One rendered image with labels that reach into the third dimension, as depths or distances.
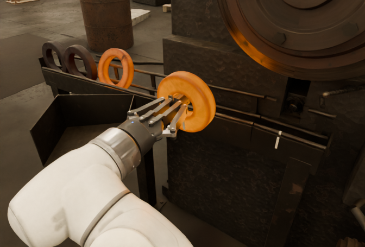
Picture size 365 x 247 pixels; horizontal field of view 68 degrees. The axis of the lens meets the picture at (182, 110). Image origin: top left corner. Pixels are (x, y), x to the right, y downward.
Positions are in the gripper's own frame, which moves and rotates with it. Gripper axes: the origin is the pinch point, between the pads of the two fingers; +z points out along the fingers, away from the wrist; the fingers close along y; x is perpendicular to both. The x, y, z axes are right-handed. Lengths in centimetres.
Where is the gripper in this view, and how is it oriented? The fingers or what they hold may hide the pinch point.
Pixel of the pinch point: (184, 96)
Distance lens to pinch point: 65.2
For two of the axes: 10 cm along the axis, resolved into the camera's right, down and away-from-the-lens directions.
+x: -0.3, -8.2, -5.6
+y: 8.3, 2.9, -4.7
